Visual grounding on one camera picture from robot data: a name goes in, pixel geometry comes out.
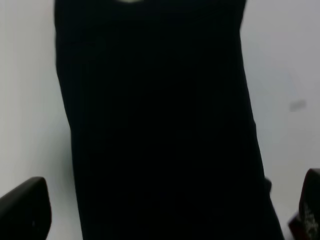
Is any black short sleeve shirt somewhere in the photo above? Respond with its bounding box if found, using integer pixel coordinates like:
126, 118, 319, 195
54, 0, 284, 240

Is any clear tape piece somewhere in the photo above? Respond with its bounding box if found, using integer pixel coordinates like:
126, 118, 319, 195
289, 99, 307, 112

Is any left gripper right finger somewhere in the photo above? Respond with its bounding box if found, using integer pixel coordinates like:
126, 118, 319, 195
288, 168, 320, 240

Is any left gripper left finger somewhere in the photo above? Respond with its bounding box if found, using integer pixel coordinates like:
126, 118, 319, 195
0, 176, 52, 240

